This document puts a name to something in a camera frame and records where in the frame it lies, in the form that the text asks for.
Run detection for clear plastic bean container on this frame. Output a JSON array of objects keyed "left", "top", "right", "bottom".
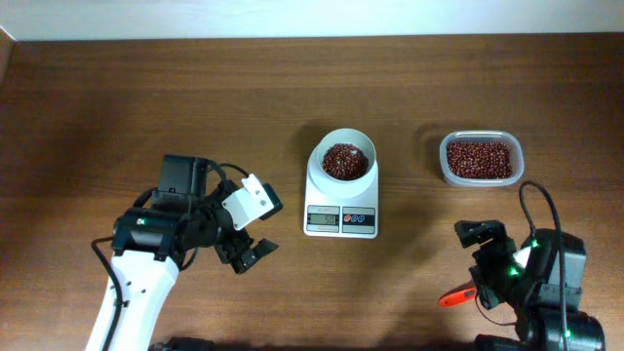
[{"left": 439, "top": 131, "right": 525, "bottom": 187}]

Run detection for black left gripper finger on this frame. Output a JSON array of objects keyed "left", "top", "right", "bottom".
[
  {"left": 232, "top": 251, "right": 258, "bottom": 273},
  {"left": 251, "top": 239, "right": 279, "bottom": 258}
]

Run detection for red beans in bowl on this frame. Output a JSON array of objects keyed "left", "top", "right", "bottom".
[{"left": 322, "top": 143, "right": 370, "bottom": 181}]

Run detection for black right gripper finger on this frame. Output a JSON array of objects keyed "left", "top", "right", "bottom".
[
  {"left": 474, "top": 280, "right": 492, "bottom": 305},
  {"left": 454, "top": 220, "right": 507, "bottom": 248}
]

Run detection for white digital kitchen scale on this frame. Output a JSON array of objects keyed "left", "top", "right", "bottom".
[{"left": 303, "top": 150, "right": 380, "bottom": 239}]

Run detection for orange measuring scoop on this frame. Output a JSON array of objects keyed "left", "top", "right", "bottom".
[{"left": 438, "top": 287, "right": 478, "bottom": 308}]

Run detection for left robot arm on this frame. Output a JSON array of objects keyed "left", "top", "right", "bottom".
[{"left": 87, "top": 155, "right": 283, "bottom": 350}]

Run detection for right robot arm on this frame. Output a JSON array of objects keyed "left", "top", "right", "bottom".
[{"left": 454, "top": 220, "right": 606, "bottom": 351}]

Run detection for white bowl on scale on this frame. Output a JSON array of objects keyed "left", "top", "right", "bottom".
[{"left": 313, "top": 128, "right": 376, "bottom": 183}]

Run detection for black object at table edge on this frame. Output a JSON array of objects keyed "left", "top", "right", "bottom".
[{"left": 163, "top": 337, "right": 214, "bottom": 351}]

